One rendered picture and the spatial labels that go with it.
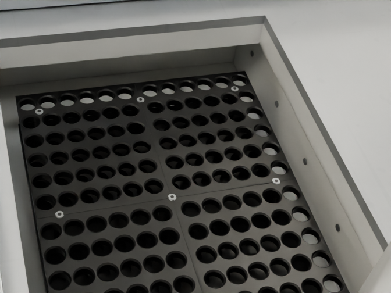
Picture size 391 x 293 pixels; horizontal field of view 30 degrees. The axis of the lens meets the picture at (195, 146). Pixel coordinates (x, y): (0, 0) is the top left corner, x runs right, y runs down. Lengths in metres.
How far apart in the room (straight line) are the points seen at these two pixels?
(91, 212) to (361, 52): 0.23
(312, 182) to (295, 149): 0.04
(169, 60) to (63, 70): 0.09
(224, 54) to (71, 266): 0.30
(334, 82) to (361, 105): 0.03
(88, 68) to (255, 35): 0.16
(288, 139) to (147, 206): 0.15
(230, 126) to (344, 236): 0.11
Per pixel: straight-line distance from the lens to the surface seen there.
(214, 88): 0.56
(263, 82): 0.61
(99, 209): 0.47
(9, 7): 0.54
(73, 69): 0.64
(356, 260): 0.50
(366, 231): 0.45
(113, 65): 0.65
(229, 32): 0.56
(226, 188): 0.49
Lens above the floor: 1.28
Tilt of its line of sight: 47 degrees down
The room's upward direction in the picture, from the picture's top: 9 degrees clockwise
